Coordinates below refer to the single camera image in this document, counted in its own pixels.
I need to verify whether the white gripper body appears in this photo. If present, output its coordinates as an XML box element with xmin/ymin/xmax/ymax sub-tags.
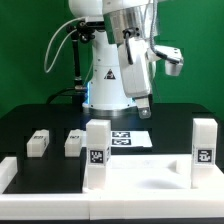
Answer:
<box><xmin>118</xmin><ymin>37</ymin><xmax>150</xmax><ymax>98</ymax></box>

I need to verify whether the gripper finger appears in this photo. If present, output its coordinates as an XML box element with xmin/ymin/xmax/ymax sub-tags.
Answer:
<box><xmin>135</xmin><ymin>96</ymin><xmax>151</xmax><ymax>119</ymax></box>

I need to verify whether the white desk top tray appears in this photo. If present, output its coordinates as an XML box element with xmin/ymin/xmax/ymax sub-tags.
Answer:
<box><xmin>82</xmin><ymin>154</ymin><xmax>224</xmax><ymax>193</ymax></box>

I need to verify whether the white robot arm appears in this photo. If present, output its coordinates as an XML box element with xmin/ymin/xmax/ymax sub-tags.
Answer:
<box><xmin>68</xmin><ymin>0</ymin><xmax>184</xmax><ymax>119</ymax></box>

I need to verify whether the fiducial marker sheet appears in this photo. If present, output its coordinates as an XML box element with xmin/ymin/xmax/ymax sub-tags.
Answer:
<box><xmin>111</xmin><ymin>131</ymin><xmax>152</xmax><ymax>148</ymax></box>

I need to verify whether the white front fence bar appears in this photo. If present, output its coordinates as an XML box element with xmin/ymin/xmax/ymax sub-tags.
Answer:
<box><xmin>0</xmin><ymin>190</ymin><xmax>224</xmax><ymax>220</ymax></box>

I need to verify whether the white left fence block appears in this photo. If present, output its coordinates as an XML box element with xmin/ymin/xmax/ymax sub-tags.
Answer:
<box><xmin>0</xmin><ymin>157</ymin><xmax>18</xmax><ymax>194</ymax></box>

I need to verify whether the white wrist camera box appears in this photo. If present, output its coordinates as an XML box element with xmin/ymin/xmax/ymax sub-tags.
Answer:
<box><xmin>155</xmin><ymin>45</ymin><xmax>184</xmax><ymax>76</ymax></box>

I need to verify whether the black camera pole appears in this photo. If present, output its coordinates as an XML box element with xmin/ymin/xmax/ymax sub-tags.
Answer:
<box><xmin>71</xmin><ymin>31</ymin><xmax>88</xmax><ymax>108</ymax></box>

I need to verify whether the black base cable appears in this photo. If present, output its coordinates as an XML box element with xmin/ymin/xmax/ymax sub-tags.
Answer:
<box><xmin>45</xmin><ymin>87</ymin><xmax>84</xmax><ymax>105</ymax></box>

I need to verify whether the black camera on pole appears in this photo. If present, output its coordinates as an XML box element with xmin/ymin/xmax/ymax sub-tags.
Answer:
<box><xmin>66</xmin><ymin>19</ymin><xmax>105</xmax><ymax>44</ymax></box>

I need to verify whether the white cable loop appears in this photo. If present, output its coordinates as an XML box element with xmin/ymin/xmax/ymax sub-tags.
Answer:
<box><xmin>43</xmin><ymin>16</ymin><xmax>87</xmax><ymax>74</ymax></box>

